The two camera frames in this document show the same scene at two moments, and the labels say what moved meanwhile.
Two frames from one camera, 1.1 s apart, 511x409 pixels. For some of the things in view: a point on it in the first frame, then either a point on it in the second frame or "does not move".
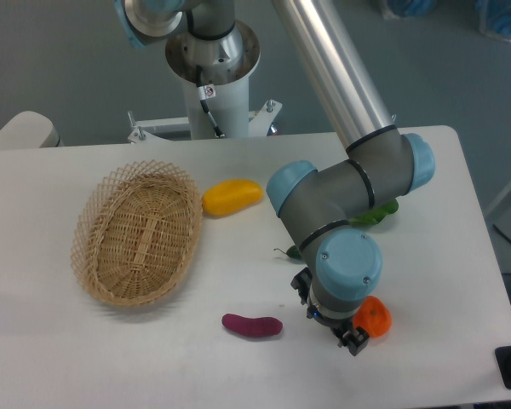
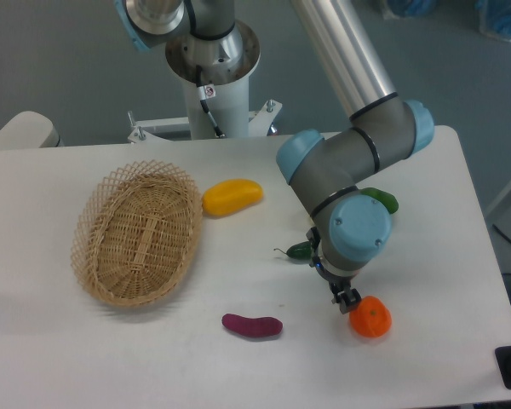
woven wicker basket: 136,231 does not move
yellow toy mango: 231,196 does not move
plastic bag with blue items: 503,19 does not move
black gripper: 355,338 -> 347,297
